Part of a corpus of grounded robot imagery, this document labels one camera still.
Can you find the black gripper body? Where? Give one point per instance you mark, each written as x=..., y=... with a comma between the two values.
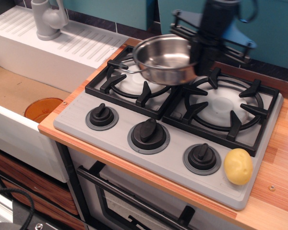
x=215, y=26

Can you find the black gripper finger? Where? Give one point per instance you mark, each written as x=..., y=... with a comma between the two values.
x=202, y=56

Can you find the stainless steel pot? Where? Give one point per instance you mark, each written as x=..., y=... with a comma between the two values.
x=163, y=60

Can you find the grey toy stove top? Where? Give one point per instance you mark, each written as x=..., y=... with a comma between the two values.
x=167, y=163

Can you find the black middle stove knob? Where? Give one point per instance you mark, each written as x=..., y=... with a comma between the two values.
x=148, y=137

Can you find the black stove knob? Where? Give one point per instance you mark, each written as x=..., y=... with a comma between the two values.
x=102, y=118
x=202, y=159
x=148, y=137

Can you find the black right stove knob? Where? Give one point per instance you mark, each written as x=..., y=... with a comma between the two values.
x=202, y=159

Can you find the yellow potato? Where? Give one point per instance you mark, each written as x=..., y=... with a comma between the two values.
x=238, y=166

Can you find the black left stove knob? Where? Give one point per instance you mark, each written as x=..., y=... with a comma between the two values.
x=102, y=118

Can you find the black right burner grate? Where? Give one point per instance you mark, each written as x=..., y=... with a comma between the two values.
x=226, y=110

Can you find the black burner grate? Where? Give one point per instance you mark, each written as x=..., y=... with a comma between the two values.
x=131, y=92
x=226, y=110

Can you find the black left burner grate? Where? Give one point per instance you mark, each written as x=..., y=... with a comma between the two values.
x=131, y=92

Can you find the grey toy faucet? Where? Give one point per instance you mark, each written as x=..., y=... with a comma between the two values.
x=48, y=21

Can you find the orange plastic sink drain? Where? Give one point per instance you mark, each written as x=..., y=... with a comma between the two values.
x=40, y=109

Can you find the white toy sink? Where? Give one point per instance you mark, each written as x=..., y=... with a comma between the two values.
x=32, y=69

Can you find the wooden drawer fronts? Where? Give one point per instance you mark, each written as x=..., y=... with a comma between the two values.
x=52, y=198

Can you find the oven door with handle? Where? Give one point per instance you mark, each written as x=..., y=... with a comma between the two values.
x=125, y=203

